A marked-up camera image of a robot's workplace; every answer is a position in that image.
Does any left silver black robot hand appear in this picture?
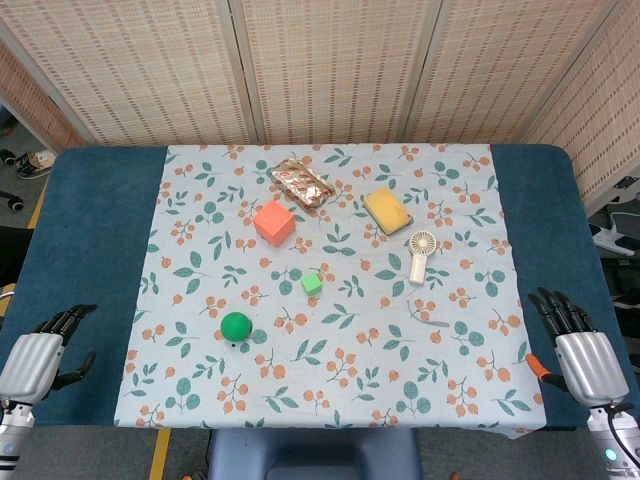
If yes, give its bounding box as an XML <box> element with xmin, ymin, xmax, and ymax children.
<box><xmin>0</xmin><ymin>303</ymin><xmax>98</xmax><ymax>404</ymax></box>

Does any yellow sponge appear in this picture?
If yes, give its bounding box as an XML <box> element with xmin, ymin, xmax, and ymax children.
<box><xmin>363</xmin><ymin>186</ymin><xmax>414</xmax><ymax>236</ymax></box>

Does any small white handheld fan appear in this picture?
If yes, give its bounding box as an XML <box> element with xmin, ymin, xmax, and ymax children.
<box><xmin>408</xmin><ymin>230</ymin><xmax>439</xmax><ymax>286</ymax></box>

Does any green ball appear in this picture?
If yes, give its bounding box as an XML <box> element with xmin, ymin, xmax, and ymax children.
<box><xmin>220</xmin><ymin>311</ymin><xmax>253</xmax><ymax>344</ymax></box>

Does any black chair seat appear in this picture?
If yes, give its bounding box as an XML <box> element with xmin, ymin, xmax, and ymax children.
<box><xmin>0</xmin><ymin>224</ymin><xmax>32</xmax><ymax>287</ymax></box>

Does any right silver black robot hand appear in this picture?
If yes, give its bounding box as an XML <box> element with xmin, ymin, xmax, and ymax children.
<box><xmin>525</xmin><ymin>287</ymin><xmax>630</xmax><ymax>407</ymax></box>

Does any floral printed tablecloth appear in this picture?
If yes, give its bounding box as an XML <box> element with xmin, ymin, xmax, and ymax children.
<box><xmin>113</xmin><ymin>143</ymin><xmax>547</xmax><ymax>435</ymax></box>

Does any black white shoe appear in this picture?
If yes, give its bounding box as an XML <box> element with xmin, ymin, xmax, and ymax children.
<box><xmin>14</xmin><ymin>149</ymin><xmax>55</xmax><ymax>180</ymax></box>

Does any grey lanyard strap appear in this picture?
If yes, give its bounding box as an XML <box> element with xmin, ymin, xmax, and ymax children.
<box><xmin>407</xmin><ymin>298</ymin><xmax>450</xmax><ymax>329</ymax></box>

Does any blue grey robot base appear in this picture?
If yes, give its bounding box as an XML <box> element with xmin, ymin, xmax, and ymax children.
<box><xmin>207</xmin><ymin>427</ymin><xmax>424</xmax><ymax>480</ymax></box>

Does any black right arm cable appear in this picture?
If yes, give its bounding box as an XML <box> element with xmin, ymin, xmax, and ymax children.
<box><xmin>597</xmin><ymin>404</ymin><xmax>640</xmax><ymax>466</ymax></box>

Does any gold red snack packet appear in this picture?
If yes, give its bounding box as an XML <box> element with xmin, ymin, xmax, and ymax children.
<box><xmin>267</xmin><ymin>158</ymin><xmax>336</xmax><ymax>212</ymax></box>

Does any white desk frame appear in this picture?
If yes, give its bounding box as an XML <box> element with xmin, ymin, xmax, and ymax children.
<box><xmin>0</xmin><ymin>97</ymin><xmax>59</xmax><ymax>154</ymax></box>

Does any white power strip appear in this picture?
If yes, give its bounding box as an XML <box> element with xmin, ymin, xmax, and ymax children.
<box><xmin>592</xmin><ymin>210</ymin><xmax>640</xmax><ymax>257</ymax></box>

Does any woven bamboo screen panel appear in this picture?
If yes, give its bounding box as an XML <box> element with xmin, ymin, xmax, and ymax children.
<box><xmin>0</xmin><ymin>39</ymin><xmax>87</xmax><ymax>151</ymax></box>
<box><xmin>404</xmin><ymin>0</ymin><xmax>627</xmax><ymax>145</ymax></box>
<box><xmin>522</xmin><ymin>0</ymin><xmax>640</xmax><ymax>214</ymax></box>
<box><xmin>230</xmin><ymin>0</ymin><xmax>442</xmax><ymax>146</ymax></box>
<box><xmin>0</xmin><ymin>0</ymin><xmax>251</xmax><ymax>147</ymax></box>

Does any orange foam cube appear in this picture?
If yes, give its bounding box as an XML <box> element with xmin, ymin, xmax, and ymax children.
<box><xmin>252</xmin><ymin>199</ymin><xmax>296</xmax><ymax>248</ymax></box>

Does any dark blue table cover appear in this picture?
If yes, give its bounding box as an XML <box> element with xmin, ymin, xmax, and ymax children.
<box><xmin>0</xmin><ymin>144</ymin><xmax>639</xmax><ymax>432</ymax></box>

